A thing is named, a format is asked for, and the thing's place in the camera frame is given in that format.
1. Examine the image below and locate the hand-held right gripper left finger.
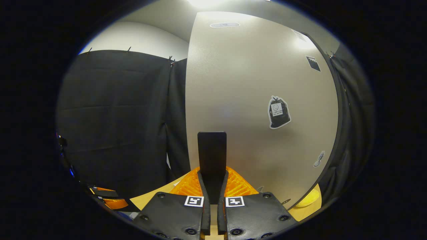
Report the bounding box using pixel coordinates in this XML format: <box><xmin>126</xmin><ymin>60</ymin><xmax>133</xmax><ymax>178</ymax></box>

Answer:
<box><xmin>133</xmin><ymin>167</ymin><xmax>211</xmax><ymax>240</ymax></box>

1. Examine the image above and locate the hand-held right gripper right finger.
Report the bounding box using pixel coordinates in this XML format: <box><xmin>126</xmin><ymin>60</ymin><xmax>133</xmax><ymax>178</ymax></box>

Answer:
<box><xmin>218</xmin><ymin>167</ymin><xmax>299</xmax><ymax>240</ymax></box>

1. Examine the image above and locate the yellow coaster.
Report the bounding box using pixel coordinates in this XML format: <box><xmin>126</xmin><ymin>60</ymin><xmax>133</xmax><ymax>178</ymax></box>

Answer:
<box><xmin>295</xmin><ymin>184</ymin><xmax>321</xmax><ymax>208</ymax></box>

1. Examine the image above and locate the black door handle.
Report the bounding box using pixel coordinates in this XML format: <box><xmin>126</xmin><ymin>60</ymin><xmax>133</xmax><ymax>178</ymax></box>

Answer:
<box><xmin>197</xmin><ymin>132</ymin><xmax>227</xmax><ymax>204</ymax></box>

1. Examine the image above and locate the black backdrop cloth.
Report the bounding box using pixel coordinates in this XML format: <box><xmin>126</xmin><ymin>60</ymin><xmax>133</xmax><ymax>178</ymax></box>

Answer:
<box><xmin>56</xmin><ymin>50</ymin><xmax>376</xmax><ymax>204</ymax></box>

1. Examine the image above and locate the long ceiling light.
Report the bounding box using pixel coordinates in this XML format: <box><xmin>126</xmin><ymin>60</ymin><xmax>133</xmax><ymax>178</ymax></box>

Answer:
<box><xmin>187</xmin><ymin>0</ymin><xmax>234</xmax><ymax>9</ymax></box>

